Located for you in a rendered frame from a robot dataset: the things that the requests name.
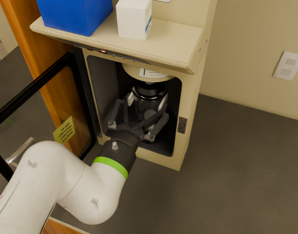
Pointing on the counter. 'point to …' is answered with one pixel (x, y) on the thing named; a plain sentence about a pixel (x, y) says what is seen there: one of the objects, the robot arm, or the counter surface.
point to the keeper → (182, 125)
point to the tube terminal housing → (165, 14)
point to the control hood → (167, 48)
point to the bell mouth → (145, 74)
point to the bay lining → (120, 87)
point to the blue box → (74, 14)
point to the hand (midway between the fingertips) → (149, 96)
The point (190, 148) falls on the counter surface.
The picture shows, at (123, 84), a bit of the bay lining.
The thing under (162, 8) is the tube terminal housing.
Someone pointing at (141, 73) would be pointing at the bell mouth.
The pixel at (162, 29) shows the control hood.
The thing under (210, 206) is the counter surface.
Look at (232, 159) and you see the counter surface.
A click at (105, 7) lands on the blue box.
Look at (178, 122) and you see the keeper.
